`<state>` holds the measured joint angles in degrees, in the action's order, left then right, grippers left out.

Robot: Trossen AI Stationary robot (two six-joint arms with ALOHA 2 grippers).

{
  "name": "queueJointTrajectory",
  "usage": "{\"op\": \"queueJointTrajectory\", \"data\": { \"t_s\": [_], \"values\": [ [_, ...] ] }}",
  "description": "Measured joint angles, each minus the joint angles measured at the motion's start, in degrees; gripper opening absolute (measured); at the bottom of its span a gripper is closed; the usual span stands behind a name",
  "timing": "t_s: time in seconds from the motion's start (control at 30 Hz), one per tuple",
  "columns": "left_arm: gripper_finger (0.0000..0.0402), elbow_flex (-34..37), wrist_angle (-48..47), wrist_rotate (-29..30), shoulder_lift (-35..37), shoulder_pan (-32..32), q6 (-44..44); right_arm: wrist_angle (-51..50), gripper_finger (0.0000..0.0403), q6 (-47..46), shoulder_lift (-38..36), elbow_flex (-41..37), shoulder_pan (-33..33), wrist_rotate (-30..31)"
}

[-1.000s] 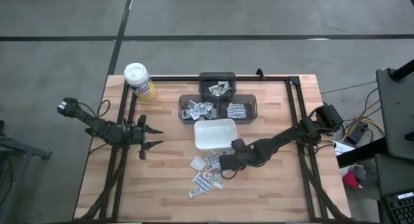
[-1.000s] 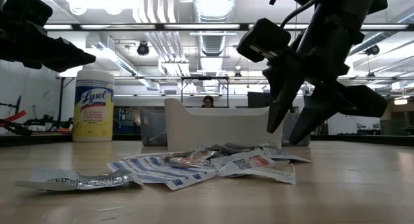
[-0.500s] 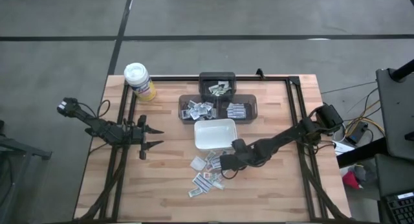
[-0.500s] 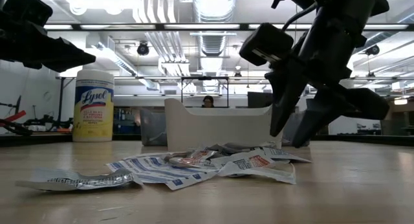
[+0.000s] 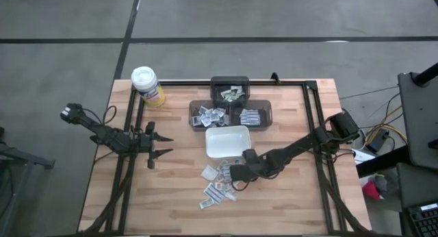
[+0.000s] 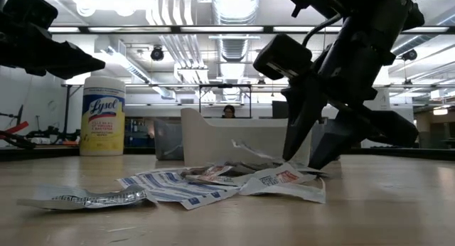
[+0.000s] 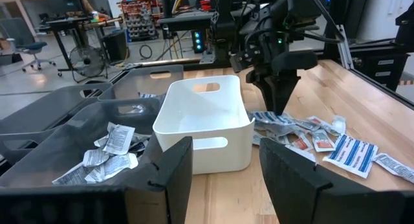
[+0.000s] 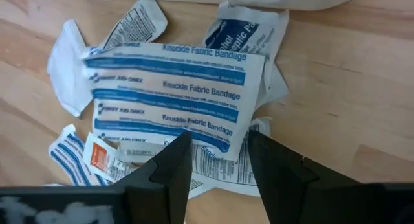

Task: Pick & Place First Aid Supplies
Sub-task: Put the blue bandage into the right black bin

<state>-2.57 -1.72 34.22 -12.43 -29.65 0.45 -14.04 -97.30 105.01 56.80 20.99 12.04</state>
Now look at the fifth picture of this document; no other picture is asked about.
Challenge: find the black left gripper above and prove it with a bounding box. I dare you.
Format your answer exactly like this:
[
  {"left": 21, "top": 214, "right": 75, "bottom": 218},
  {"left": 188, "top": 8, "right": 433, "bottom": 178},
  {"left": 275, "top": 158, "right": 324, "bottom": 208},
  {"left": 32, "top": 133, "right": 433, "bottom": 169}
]
[{"left": 131, "top": 122, "right": 175, "bottom": 170}]

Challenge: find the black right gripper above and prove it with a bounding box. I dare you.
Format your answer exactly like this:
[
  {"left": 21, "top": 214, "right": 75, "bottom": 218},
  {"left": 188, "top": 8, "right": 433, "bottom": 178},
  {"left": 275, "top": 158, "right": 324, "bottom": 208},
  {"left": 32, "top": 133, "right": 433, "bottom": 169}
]
[{"left": 229, "top": 147, "right": 279, "bottom": 182}]

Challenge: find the blue striped white packet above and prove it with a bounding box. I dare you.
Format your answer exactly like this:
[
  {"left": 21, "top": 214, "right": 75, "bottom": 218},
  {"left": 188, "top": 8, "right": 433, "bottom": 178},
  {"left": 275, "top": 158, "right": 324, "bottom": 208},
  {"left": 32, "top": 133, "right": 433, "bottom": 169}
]
[
  {"left": 203, "top": 182, "right": 227, "bottom": 204},
  {"left": 240, "top": 108, "right": 261, "bottom": 119},
  {"left": 239, "top": 116, "right": 261, "bottom": 126}
]

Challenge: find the white plastic bin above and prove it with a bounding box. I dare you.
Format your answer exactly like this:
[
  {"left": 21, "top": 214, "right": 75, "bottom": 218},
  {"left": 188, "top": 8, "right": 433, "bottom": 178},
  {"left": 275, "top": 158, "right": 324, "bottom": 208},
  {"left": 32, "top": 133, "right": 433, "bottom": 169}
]
[{"left": 205, "top": 125, "right": 252, "bottom": 160}]

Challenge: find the yellow Lysol wipes canister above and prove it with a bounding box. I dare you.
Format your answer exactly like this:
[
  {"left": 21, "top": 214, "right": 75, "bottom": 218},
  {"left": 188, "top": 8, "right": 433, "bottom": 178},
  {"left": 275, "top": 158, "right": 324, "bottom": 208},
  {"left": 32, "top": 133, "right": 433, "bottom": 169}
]
[{"left": 131, "top": 66, "right": 167, "bottom": 108}]

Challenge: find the small smoky translucent bin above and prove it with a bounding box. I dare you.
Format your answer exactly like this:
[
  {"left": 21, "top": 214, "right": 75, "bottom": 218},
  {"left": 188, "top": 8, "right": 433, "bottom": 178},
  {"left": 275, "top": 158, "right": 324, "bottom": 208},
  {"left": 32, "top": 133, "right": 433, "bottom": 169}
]
[{"left": 209, "top": 75, "right": 251, "bottom": 108}]

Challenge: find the white paper sheet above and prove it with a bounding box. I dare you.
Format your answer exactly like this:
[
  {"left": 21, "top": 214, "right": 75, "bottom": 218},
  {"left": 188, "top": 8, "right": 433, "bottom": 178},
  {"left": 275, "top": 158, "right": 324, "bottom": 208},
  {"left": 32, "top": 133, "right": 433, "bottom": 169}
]
[{"left": 352, "top": 149, "right": 376, "bottom": 165}]

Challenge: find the red and grey cloth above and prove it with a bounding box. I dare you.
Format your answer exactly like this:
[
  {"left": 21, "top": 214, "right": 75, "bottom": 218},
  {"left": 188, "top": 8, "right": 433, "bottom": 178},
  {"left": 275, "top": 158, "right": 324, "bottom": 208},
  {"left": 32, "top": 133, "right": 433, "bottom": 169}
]
[{"left": 361, "top": 173, "right": 390, "bottom": 201}]

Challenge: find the grey metal stand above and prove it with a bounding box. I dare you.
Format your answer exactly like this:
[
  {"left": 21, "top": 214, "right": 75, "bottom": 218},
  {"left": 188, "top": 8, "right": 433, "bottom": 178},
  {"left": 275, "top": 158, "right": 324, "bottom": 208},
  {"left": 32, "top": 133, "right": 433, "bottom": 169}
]
[{"left": 0, "top": 126, "right": 56, "bottom": 237}]

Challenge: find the black power box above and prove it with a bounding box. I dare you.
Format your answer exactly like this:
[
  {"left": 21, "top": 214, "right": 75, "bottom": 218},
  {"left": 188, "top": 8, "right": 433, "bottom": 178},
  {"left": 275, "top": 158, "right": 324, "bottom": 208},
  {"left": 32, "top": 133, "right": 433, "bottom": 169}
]
[{"left": 365, "top": 128, "right": 390, "bottom": 153}]

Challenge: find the black keyboard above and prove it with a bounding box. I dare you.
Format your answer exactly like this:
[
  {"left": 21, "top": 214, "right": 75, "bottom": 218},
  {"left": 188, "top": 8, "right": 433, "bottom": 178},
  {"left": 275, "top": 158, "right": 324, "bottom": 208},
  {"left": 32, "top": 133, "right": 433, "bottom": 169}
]
[{"left": 406, "top": 201, "right": 438, "bottom": 237}]

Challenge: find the black pole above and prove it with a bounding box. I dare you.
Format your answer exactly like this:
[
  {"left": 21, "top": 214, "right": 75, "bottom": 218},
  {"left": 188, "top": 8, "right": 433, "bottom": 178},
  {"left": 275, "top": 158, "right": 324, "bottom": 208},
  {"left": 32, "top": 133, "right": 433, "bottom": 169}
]
[{"left": 411, "top": 61, "right": 438, "bottom": 88}]

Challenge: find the yellow cable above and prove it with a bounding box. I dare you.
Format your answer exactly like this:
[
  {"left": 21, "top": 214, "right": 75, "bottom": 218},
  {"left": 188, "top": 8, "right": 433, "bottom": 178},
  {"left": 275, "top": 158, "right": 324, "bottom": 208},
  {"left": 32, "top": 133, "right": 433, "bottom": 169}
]
[{"left": 362, "top": 105, "right": 408, "bottom": 145}]

